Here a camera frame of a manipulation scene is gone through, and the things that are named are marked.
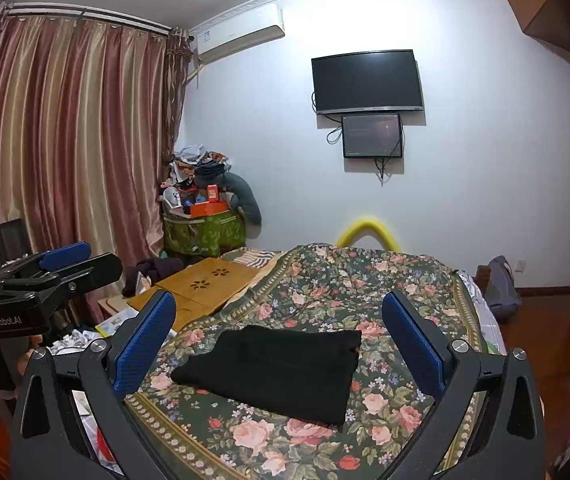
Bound white air conditioner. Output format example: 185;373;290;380
188;3;286;65

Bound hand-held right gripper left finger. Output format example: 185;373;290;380
10;290;178;480

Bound small wall monitor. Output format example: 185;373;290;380
341;113;404;160

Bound orange box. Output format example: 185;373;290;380
190;201;228;219

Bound yellow foam tube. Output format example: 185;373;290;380
336;216;400;252

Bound grey plush pillow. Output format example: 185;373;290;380
217;172;262;226

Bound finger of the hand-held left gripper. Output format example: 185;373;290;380
2;252;124;307
0;241;92;286

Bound curtain rod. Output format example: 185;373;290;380
0;2;192;42

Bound dark crumpled clothing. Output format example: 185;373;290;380
122;258;186;297

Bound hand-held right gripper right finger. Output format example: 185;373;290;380
381;290;546;480

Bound pink striped curtain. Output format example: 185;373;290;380
0;2;192;313

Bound grey bag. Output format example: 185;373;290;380
485;255;522;324

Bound black printed t-shirt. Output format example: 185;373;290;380
171;325;362;427

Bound pile of mixed clothes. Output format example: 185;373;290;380
166;144;232;211

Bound wall television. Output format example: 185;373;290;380
311;50;425;116

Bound floral blanket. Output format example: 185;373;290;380
125;243;492;480

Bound white papers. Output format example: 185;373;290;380
45;307;136;357

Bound black cable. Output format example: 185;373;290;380
375;156;397;187

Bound wooden lap table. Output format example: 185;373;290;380
126;257;260;334

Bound white striped bedsheet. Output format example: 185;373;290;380
465;272;506;357

